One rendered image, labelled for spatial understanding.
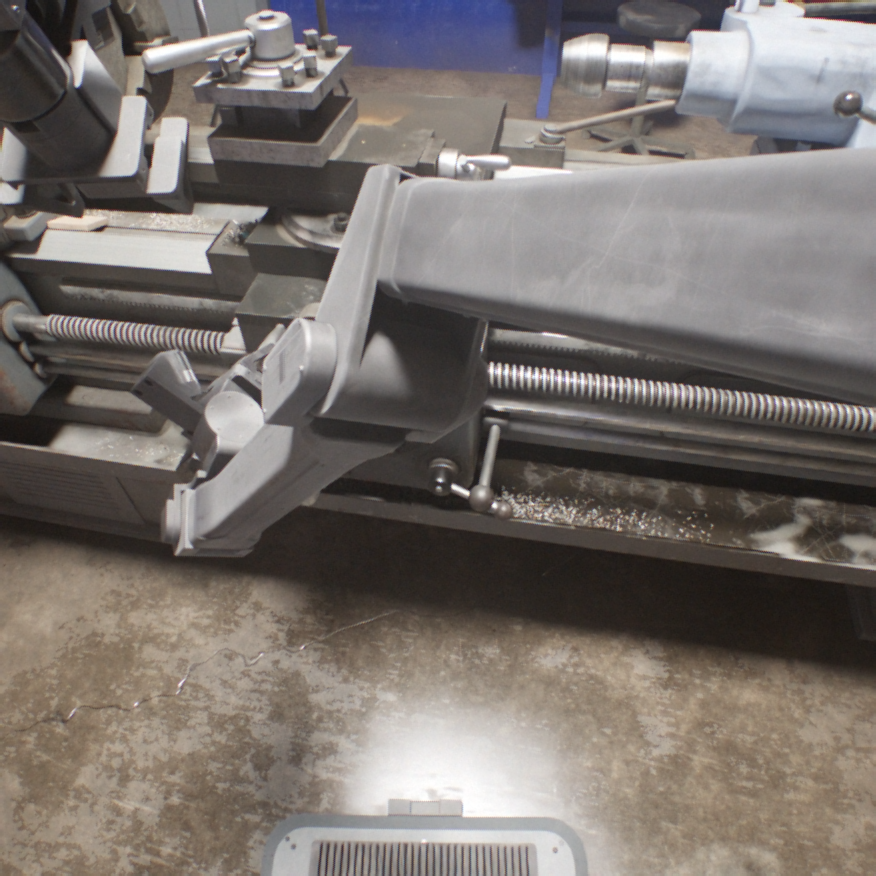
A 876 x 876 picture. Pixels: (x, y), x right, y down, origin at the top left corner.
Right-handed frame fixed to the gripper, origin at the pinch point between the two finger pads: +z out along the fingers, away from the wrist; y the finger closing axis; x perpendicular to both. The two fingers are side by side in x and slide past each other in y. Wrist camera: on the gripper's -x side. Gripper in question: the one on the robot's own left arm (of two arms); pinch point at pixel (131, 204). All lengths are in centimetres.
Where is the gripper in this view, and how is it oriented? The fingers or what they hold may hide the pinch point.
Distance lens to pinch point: 63.0
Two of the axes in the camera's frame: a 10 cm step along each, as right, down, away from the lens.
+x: 0.0, 9.8, -1.9
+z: 0.2, 1.9, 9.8
